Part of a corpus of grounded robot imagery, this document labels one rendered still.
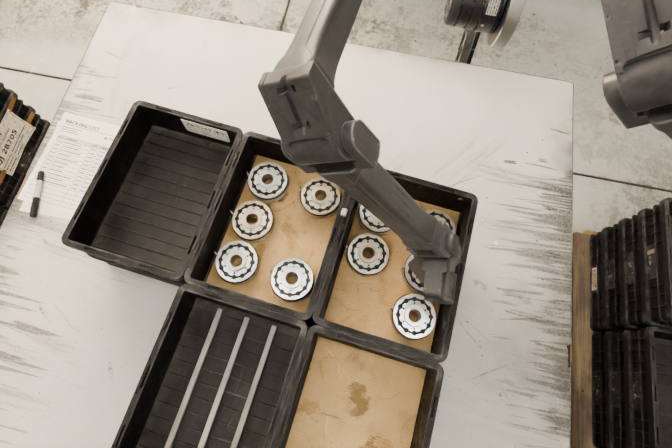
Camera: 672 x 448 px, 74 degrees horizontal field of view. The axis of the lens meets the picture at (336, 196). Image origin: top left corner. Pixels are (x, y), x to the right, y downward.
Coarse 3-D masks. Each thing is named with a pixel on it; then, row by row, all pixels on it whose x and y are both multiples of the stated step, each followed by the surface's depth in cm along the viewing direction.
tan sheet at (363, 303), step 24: (456, 216) 116; (384, 240) 113; (336, 288) 109; (360, 288) 109; (384, 288) 109; (408, 288) 109; (336, 312) 107; (360, 312) 107; (384, 312) 107; (384, 336) 105; (432, 336) 105
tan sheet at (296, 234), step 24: (288, 168) 120; (288, 192) 117; (288, 216) 115; (240, 240) 112; (264, 240) 112; (288, 240) 113; (312, 240) 113; (240, 264) 110; (264, 264) 110; (312, 264) 111; (240, 288) 108; (264, 288) 108
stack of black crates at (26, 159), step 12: (0, 84) 160; (0, 96) 161; (0, 108) 162; (24, 108) 173; (0, 120) 162; (24, 120) 173; (36, 120) 180; (36, 132) 182; (36, 144) 182; (24, 156) 177; (24, 168) 178; (12, 180) 174; (0, 192) 169; (12, 192) 174; (0, 204) 173
